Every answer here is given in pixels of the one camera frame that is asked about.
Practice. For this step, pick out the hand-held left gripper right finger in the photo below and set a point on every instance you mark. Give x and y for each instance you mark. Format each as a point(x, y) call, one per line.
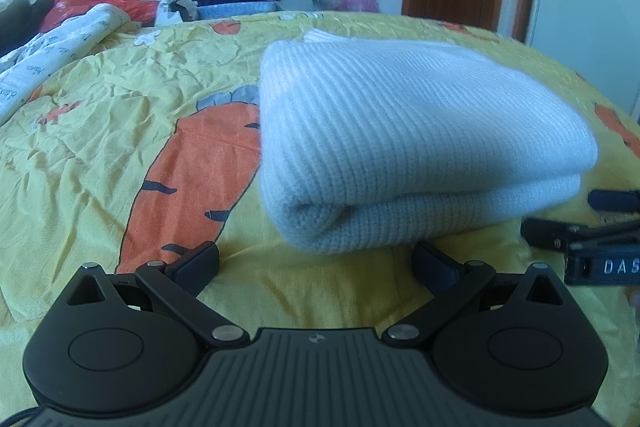
point(431, 261)

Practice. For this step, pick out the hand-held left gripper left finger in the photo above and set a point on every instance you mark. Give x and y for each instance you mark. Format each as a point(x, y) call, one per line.
point(200, 261)

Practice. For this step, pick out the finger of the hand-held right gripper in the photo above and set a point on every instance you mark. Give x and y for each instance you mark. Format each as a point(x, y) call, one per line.
point(615, 200)
point(547, 231)

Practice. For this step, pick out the white knit sweater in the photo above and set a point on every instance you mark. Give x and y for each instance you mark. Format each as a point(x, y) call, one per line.
point(400, 122)

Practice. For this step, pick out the yellow carrot print bedsheet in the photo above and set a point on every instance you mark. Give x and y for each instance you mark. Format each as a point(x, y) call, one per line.
point(100, 147)

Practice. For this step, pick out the white cabinet with flower stickers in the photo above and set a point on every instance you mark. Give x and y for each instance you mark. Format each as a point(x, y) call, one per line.
point(590, 7)

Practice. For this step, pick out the light blue knit cloth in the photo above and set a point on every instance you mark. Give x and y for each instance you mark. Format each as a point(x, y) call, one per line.
point(235, 10)

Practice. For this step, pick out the grey white plastic bag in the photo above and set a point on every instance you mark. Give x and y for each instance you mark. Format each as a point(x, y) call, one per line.
point(172, 7)

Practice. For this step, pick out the white printed quilt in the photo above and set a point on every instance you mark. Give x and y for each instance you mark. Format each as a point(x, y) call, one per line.
point(55, 47)

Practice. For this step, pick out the dark cloth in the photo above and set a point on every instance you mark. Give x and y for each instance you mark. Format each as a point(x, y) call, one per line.
point(22, 19)

